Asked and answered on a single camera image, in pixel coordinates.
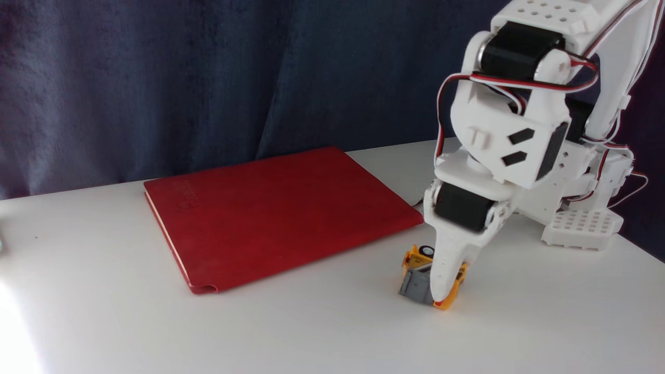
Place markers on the yellow grey toy truck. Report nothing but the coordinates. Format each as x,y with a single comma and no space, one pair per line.
415,284

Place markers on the dark blue curtain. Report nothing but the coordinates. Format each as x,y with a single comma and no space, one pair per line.
156,78

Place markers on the red notebook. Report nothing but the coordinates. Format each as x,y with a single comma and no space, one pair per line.
280,213

